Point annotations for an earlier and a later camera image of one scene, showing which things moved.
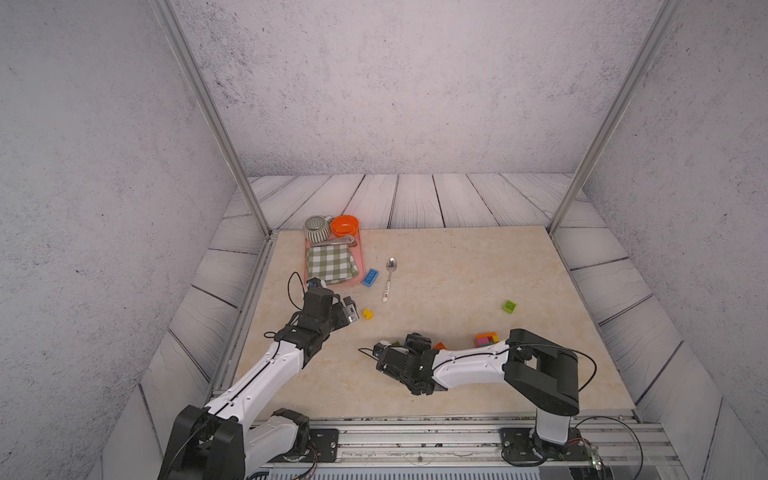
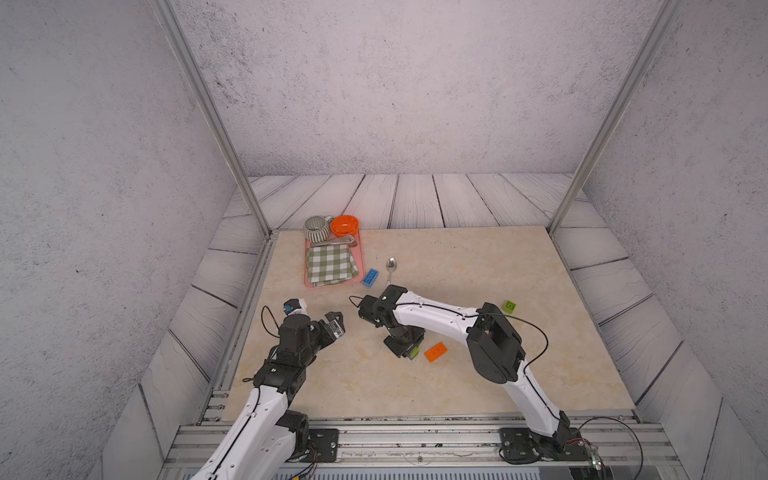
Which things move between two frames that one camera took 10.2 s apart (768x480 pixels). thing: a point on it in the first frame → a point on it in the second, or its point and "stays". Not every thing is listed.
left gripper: [342, 318] → [327, 337]
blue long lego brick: [370, 277] stays
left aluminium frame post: [182, 47] stays
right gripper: [413, 345] → [414, 337]
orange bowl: [344, 225] stays
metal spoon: [391, 265] stays
